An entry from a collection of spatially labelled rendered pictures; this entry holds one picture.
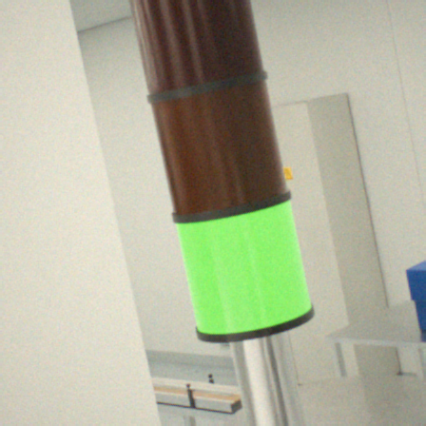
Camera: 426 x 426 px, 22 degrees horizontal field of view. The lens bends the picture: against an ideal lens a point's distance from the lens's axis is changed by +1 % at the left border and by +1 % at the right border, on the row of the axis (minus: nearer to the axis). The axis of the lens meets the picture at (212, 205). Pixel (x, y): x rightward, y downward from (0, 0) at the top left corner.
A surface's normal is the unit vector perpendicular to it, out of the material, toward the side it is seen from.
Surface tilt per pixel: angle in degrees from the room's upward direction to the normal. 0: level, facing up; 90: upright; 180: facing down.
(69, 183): 90
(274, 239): 90
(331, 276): 90
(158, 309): 90
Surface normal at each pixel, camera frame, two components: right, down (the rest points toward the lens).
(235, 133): 0.31, 0.04
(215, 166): -0.15, 0.14
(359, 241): 0.65, -0.05
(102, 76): -0.74, 0.22
